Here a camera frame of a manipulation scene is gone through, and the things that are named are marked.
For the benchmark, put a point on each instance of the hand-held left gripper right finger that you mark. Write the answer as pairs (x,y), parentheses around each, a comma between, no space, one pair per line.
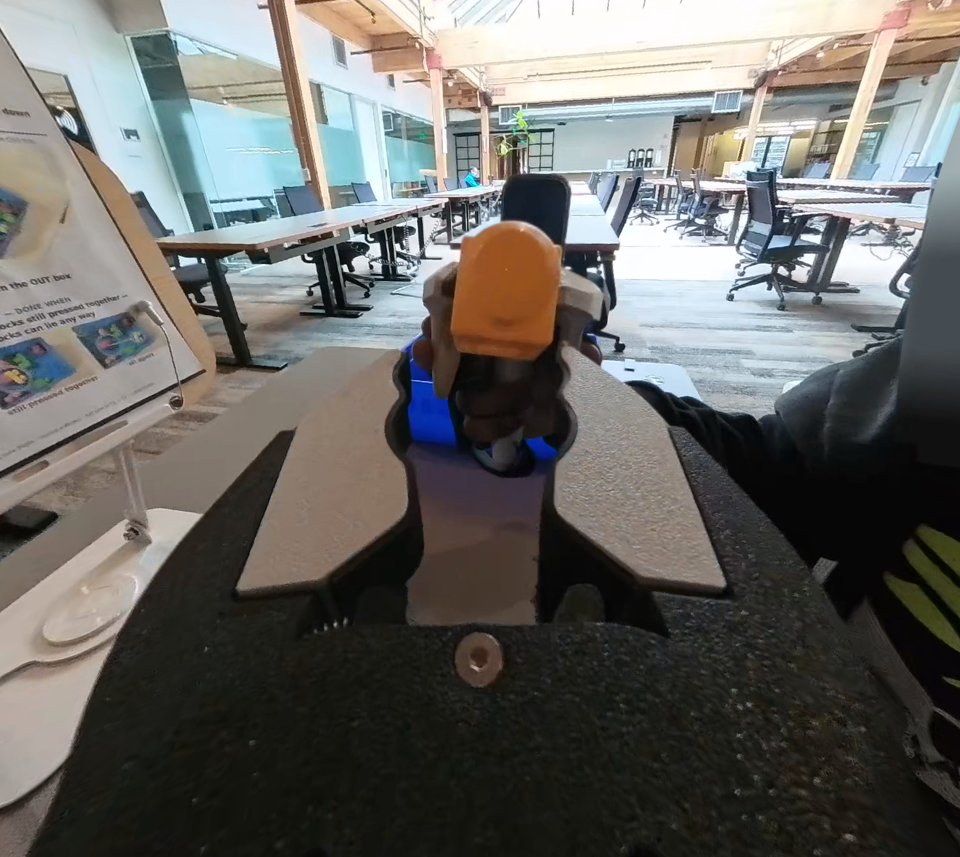
(638,497)

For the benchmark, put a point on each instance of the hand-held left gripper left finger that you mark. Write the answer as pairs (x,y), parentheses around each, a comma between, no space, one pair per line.
(323,497)

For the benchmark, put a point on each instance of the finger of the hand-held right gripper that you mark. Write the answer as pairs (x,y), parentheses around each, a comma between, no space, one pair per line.
(440,317)
(582,314)

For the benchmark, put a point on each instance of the orange mega block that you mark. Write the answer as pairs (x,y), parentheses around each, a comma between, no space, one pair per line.
(507,290)

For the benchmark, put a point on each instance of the blue plastic object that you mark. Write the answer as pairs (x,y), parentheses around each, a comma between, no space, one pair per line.
(431,407)

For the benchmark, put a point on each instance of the long dark table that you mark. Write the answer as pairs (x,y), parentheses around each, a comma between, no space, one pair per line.
(285,230)
(590,227)

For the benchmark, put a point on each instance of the potted green plant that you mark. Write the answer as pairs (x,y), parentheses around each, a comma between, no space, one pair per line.
(516,130)

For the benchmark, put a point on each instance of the black office chair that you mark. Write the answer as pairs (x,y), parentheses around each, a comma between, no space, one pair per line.
(773,235)
(177,265)
(330,242)

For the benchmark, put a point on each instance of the printed instruction sheet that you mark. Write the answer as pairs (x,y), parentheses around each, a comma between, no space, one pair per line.
(68,332)

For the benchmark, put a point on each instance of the person's printed top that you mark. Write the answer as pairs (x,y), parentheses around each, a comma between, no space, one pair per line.
(923,602)

